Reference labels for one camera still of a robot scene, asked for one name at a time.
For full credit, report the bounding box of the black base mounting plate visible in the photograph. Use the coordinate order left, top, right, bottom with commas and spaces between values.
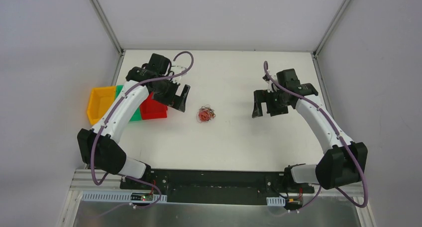
119, 168, 315, 206

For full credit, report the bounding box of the aluminium frame rail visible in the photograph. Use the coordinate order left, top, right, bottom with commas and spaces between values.
70, 168, 367, 197

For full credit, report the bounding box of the yellow plastic bin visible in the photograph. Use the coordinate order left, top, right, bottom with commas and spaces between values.
87, 86, 116, 125

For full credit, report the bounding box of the right controller circuit board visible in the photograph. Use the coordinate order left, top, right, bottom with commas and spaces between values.
284, 200, 303, 211

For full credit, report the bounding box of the right white slotted cable duct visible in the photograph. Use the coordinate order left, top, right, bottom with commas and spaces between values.
266, 197, 286, 207

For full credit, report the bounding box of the left white slotted cable duct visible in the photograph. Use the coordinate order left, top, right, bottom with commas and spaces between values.
81, 191, 167, 204

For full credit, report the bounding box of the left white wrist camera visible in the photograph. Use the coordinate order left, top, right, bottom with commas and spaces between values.
171, 65, 187, 75

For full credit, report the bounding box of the red orange cable bundle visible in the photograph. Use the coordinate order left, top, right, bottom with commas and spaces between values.
196, 105, 216, 123

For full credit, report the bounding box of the controller circuit board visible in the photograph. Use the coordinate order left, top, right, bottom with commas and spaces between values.
130, 193, 154, 203
284, 200, 303, 211

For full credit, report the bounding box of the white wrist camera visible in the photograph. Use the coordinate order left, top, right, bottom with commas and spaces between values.
171, 65, 187, 75
263, 75, 278, 93

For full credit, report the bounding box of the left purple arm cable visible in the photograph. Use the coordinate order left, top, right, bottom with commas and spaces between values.
90, 51, 195, 210

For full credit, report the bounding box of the white slotted cable duct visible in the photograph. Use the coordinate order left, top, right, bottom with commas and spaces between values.
266, 197, 286, 207
81, 191, 167, 204

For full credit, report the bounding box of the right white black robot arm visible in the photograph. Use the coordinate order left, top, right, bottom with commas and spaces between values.
252, 69, 368, 192

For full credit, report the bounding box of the red plastic bin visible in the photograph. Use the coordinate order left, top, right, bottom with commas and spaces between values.
139, 93, 168, 120

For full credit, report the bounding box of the green plastic bin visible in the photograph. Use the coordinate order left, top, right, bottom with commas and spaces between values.
114, 85, 142, 122

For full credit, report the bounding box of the left controller circuit board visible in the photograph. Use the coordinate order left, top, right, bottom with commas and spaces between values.
130, 193, 154, 203

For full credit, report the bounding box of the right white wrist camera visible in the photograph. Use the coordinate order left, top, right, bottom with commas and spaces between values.
263, 75, 278, 93

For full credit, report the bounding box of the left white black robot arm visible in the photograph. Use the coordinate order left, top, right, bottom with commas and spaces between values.
77, 51, 194, 190

